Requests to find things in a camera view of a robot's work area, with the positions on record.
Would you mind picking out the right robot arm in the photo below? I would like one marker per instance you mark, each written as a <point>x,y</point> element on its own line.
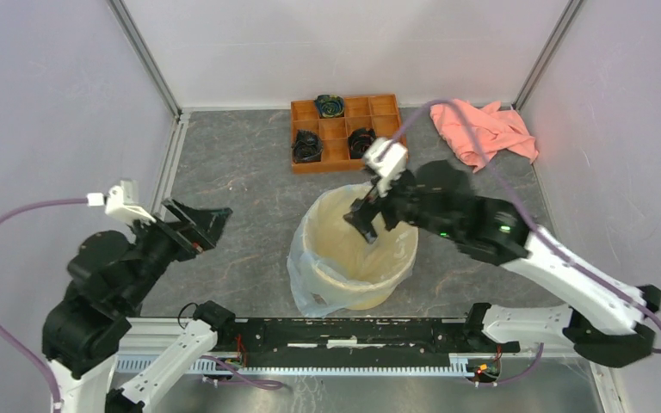
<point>601,319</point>

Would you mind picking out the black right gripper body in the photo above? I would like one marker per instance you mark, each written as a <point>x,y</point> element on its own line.
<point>403,203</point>

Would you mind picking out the right corner aluminium post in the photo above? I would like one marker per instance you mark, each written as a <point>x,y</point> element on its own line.
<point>560,30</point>

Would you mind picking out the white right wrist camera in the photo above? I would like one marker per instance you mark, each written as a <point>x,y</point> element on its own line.
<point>387,159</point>

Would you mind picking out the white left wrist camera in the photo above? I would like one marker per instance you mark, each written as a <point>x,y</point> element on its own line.
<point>120,202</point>

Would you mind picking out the rolled tie dark blue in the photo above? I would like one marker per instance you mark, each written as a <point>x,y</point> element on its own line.
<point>307,147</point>

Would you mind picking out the left corner aluminium post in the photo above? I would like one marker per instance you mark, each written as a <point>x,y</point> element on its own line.
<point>135,38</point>

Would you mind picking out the corner aluminium post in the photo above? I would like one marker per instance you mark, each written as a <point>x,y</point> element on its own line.
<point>560,30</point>
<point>135,38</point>

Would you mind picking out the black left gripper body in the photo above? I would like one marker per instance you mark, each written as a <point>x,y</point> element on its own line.
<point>164,241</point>

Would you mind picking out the rolled tie black orange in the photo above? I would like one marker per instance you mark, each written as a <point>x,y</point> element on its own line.
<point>359,141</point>

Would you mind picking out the translucent blue trash bag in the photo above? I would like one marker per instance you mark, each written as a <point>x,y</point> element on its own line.
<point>330,268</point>

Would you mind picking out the rolled tie blue yellow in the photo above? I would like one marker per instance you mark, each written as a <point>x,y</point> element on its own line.
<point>329,106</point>

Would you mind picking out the yellow plastic trash bin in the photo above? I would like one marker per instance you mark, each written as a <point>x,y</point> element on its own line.
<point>359,251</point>

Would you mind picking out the pink cloth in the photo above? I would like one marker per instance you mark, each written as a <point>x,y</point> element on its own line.
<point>494,128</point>

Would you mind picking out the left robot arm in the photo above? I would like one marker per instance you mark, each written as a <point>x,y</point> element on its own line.
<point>110,278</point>

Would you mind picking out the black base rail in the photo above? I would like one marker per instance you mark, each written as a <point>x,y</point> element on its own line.
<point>427,347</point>

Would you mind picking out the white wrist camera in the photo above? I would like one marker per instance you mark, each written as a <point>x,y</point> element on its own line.
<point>120,202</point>
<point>387,159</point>

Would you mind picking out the wooden compartment tray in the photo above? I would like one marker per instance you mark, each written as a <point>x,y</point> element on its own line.
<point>380,112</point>

